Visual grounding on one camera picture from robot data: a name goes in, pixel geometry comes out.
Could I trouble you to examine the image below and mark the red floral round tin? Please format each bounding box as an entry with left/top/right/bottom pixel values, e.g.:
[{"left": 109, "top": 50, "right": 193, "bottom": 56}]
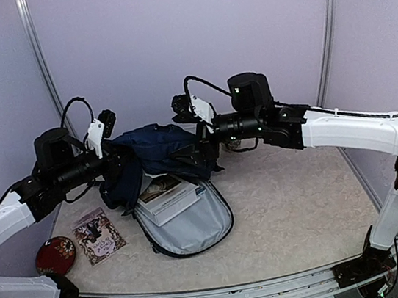
[{"left": 35, "top": 236, "right": 76, "bottom": 276}]

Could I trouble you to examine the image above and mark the left aluminium frame post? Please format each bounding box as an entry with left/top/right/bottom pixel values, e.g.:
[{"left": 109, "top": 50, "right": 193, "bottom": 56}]
[{"left": 14, "top": 0, "right": 64, "bottom": 119}]

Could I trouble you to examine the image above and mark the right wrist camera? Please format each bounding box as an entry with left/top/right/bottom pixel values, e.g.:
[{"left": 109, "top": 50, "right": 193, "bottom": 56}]
[{"left": 170, "top": 94, "right": 216, "bottom": 127}]

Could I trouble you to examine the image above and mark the navy blue student backpack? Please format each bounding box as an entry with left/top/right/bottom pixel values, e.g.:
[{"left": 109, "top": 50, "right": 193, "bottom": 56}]
[{"left": 99, "top": 124, "right": 234, "bottom": 258}]

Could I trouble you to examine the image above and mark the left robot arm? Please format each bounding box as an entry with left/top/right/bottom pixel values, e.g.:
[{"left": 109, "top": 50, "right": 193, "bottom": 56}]
[{"left": 0, "top": 116, "right": 124, "bottom": 298}]

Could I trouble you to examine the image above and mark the beige patterned ceramic mug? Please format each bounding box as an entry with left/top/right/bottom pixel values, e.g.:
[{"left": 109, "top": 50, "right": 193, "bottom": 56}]
[{"left": 224, "top": 139, "right": 242, "bottom": 152}]

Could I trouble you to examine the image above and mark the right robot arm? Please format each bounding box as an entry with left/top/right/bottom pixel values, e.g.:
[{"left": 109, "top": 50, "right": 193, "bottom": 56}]
[{"left": 171, "top": 72, "right": 398, "bottom": 276}]

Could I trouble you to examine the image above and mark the white afternoon tea book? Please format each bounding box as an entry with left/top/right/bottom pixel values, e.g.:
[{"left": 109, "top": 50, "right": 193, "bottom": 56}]
[{"left": 134, "top": 174, "right": 199, "bottom": 227}]

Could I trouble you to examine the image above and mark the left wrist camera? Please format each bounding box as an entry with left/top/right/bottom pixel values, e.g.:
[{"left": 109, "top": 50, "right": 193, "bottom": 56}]
[{"left": 84, "top": 109, "right": 116, "bottom": 159}]

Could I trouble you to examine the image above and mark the purple picture card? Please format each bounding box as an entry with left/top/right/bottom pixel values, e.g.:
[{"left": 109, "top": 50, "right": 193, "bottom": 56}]
[{"left": 71, "top": 208, "right": 127, "bottom": 266}]

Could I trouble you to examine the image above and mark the aluminium frame post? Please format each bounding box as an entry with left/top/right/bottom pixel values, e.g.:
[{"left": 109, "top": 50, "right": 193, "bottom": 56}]
[
  {"left": 316, "top": 0, "right": 336, "bottom": 107},
  {"left": 14, "top": 0, "right": 64, "bottom": 119}
]

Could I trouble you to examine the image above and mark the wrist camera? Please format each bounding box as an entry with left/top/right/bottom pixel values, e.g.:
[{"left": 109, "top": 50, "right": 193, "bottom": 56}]
[
  {"left": 84, "top": 109, "right": 116, "bottom": 159},
  {"left": 170, "top": 94, "right": 216, "bottom": 127}
]

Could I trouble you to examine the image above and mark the right aluminium frame post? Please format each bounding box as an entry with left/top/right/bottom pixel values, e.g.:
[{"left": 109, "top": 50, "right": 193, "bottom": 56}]
[{"left": 316, "top": 0, "right": 336, "bottom": 107}]

